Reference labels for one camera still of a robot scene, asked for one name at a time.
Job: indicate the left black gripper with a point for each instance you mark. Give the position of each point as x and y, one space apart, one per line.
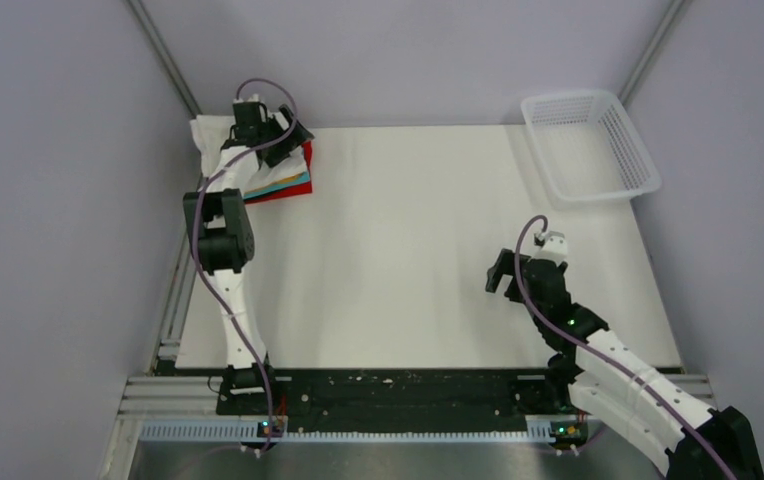
290 143

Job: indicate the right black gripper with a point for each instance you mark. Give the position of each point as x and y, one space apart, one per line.
504 265

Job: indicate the white t shirt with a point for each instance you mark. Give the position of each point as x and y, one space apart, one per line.
209 133

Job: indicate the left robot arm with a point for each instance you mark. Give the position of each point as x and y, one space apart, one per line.
222 246

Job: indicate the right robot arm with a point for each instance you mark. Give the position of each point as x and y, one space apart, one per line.
682 436

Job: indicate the orange folded t shirt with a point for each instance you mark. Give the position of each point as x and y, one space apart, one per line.
278 186

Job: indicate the teal folded t shirt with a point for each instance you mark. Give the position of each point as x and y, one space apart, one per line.
295 191

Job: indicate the red folded t shirt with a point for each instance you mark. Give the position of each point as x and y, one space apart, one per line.
300 160

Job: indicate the white plastic basket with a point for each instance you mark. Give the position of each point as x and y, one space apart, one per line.
586 149

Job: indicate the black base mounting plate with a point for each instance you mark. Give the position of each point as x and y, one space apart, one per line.
404 401

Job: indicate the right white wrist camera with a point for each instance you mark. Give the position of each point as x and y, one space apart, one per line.
551 246

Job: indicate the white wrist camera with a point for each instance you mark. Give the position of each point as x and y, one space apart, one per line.
252 99
551 246

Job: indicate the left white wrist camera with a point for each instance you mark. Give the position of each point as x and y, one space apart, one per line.
252 99

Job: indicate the left corner metal post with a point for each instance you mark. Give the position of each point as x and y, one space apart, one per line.
164 56

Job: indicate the corner metal post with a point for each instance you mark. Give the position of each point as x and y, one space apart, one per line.
671 18
164 56

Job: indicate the left aluminium frame rail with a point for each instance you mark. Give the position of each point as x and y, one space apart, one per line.
174 310

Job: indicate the white slotted cable duct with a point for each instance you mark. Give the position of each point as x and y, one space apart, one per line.
241 431

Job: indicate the right corner metal post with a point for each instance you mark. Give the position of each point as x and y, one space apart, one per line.
671 18

